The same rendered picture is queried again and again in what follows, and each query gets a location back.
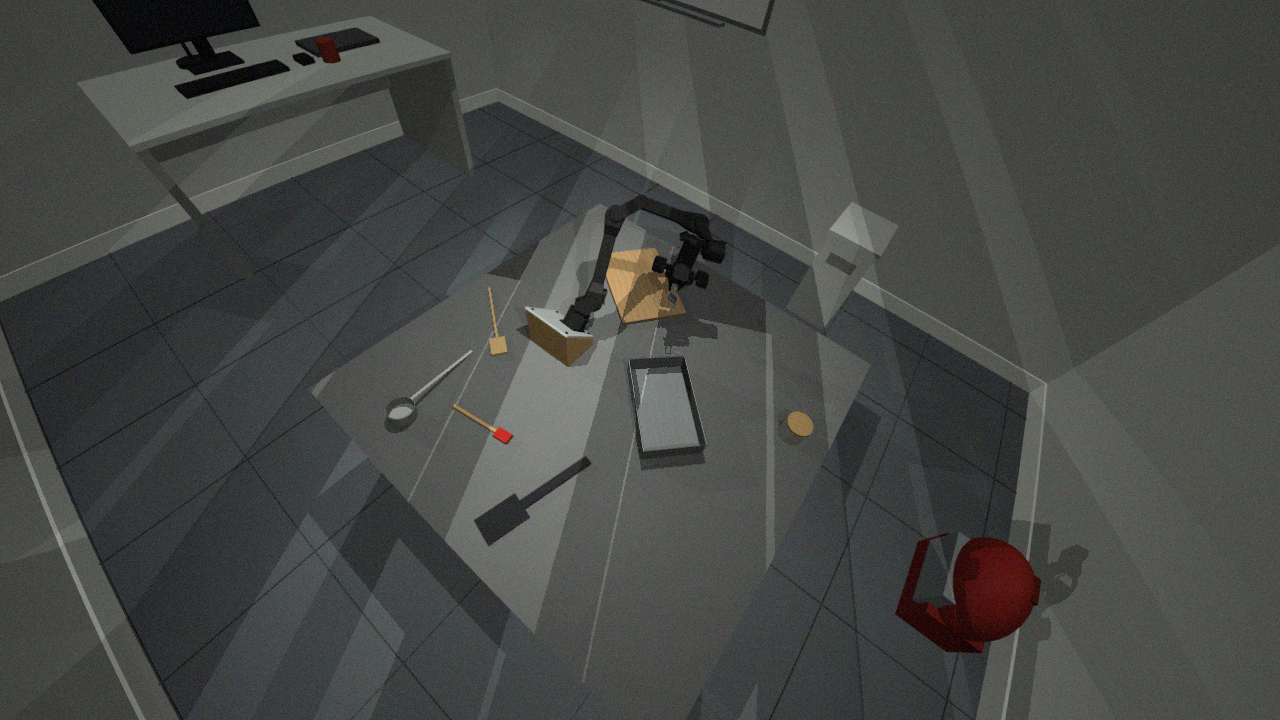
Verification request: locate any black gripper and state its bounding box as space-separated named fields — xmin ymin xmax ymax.
xmin=652 ymin=252 xmax=709 ymax=292

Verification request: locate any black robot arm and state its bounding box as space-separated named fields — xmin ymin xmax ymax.
xmin=559 ymin=195 xmax=726 ymax=332

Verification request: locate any grey long-handled pan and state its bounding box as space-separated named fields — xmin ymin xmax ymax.
xmin=385 ymin=350 xmax=474 ymax=427

